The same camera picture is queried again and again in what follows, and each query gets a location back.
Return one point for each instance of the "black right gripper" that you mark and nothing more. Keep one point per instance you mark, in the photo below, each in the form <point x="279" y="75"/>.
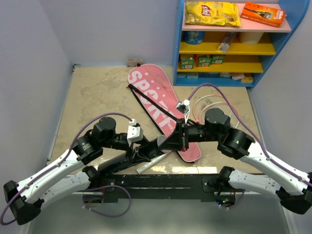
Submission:
<point x="176" y="141"/>

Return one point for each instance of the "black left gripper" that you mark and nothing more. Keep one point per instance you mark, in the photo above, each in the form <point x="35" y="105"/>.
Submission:
<point x="138" y="156"/>

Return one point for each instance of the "black shuttlecock tube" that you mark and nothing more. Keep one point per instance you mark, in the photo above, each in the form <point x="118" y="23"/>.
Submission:
<point x="144" y="152"/>

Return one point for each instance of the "pink racket bag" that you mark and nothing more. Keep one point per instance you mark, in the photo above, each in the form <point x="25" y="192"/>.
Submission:
<point x="154" y="92"/>

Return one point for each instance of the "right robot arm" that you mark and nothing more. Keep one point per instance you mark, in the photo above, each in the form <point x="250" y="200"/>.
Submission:
<point x="292" y="186"/>

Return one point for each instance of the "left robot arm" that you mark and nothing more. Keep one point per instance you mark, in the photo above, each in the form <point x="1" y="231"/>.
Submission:
<point x="26" y="198"/>

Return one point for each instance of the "green box left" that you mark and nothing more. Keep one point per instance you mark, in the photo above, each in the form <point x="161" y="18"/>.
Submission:
<point x="187" y="63"/>

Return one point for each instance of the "green box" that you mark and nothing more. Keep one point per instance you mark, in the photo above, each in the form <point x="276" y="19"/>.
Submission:
<point x="187" y="63"/>
<point x="204" y="61"/>
<point x="217" y="59"/>

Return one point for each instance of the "green box middle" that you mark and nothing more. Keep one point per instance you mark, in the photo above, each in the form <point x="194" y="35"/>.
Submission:
<point x="204" y="61"/>

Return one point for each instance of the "blue shelf unit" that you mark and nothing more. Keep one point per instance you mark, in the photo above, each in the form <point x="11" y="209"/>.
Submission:
<point x="244" y="65"/>

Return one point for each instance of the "green box right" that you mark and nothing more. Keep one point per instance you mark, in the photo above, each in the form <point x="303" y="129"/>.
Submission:
<point x="217" y="59"/>

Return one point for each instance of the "blue round tin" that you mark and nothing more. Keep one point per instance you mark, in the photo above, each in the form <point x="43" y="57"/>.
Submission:
<point x="193" y="37"/>

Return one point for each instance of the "silver foil packet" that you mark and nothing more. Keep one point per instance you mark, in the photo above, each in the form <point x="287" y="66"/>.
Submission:
<point x="226" y="42"/>

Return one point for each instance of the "cream round container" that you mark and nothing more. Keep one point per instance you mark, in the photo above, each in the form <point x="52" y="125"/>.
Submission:
<point x="250" y="38"/>

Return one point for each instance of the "yellow chips bag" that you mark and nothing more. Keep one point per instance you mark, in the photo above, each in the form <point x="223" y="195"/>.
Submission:
<point x="212" y="13"/>

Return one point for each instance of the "orange razor box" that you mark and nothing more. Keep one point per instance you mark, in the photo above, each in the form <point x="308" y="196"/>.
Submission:
<point x="263" y="14"/>

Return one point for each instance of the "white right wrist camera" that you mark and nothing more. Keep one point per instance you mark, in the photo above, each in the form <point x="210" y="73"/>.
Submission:
<point x="183" y="107"/>

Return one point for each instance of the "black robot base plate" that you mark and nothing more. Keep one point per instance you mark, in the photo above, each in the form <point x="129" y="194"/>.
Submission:
<point x="203" y="187"/>

